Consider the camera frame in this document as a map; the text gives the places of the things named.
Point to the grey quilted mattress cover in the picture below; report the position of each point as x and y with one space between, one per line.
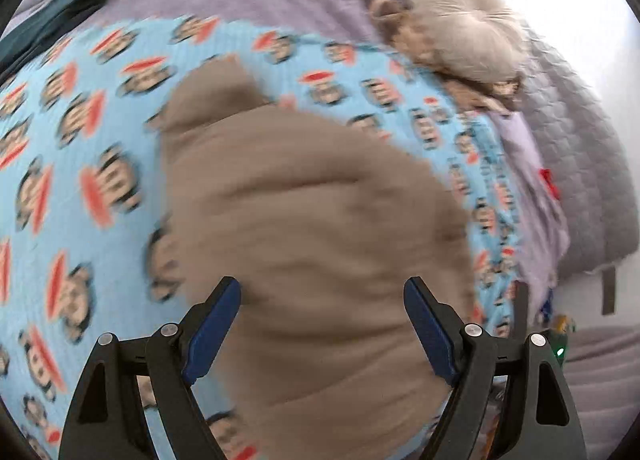
585 165

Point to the beige brown plush toy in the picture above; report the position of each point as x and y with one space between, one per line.
465 30

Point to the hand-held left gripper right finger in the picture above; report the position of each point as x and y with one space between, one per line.
430 325

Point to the dark teal garment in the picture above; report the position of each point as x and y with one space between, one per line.
55 15

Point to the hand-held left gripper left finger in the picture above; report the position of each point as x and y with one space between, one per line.
210 340

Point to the blue printed blanket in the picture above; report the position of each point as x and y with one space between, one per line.
75 150

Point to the brown padded jacket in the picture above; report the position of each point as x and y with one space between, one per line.
310 240

